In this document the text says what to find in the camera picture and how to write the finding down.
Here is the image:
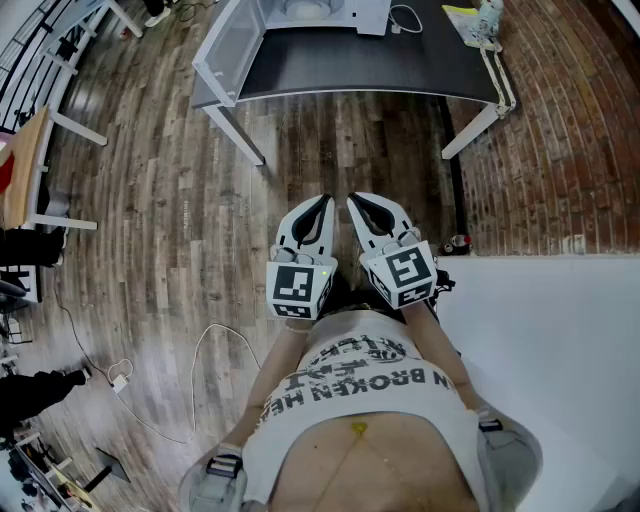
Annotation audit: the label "gold necklace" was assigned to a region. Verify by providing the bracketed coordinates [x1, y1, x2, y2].
[319, 421, 451, 512]

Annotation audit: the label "white microwave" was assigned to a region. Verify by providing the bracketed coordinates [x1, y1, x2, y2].
[192, 0, 392, 108]

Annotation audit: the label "white printed t-shirt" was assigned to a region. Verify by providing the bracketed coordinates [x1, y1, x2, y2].
[242, 307, 490, 512]

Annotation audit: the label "white low cabinet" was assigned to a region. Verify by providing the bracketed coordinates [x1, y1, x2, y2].
[434, 254, 640, 512]

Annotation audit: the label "black metal railing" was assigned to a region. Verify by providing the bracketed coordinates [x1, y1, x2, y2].
[0, 0, 77, 134]

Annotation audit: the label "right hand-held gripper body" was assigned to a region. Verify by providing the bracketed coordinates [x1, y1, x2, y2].
[359, 229, 439, 311]

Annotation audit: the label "black flat stand base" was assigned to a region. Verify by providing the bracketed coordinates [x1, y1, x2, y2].
[84, 447, 133, 494]

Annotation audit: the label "yellow-green booklet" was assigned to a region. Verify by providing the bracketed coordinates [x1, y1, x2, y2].
[441, 3, 504, 52]

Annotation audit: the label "dark table with white legs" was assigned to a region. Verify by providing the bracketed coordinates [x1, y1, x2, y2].
[191, 0, 519, 167]

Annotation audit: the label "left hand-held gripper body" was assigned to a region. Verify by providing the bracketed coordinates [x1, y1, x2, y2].
[266, 243, 338, 321]

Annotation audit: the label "grey shoulder strap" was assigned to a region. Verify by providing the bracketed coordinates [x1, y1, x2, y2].
[178, 442, 249, 512]
[474, 404, 545, 512]

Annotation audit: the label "red item on desk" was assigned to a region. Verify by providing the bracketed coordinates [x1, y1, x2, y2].
[0, 148, 17, 194]

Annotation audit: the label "person's left forearm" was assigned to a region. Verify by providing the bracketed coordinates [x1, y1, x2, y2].
[232, 314, 316, 451]

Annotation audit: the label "red capped small bottle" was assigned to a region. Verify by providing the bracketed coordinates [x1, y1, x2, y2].
[439, 233, 474, 256]

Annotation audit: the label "black cabled waist device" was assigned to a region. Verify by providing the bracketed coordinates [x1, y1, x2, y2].
[433, 269, 457, 304]

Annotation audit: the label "person's right forearm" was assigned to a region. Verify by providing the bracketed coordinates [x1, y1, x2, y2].
[403, 301, 476, 412]

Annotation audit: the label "black trousers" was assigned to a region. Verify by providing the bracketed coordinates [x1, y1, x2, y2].
[319, 259, 441, 329]

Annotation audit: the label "white patterned lanyard strap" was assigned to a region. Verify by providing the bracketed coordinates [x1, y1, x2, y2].
[478, 43, 518, 119]

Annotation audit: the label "white charger with cable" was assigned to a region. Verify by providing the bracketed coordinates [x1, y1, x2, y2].
[106, 322, 262, 446]

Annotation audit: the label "wooden desk with white legs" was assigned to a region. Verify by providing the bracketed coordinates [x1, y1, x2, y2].
[0, 104, 109, 232]

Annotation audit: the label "pale green plush toy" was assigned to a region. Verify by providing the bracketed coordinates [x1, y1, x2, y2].
[472, 0, 506, 39]

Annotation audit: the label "white frame desk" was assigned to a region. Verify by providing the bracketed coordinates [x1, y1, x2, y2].
[43, 0, 144, 77]

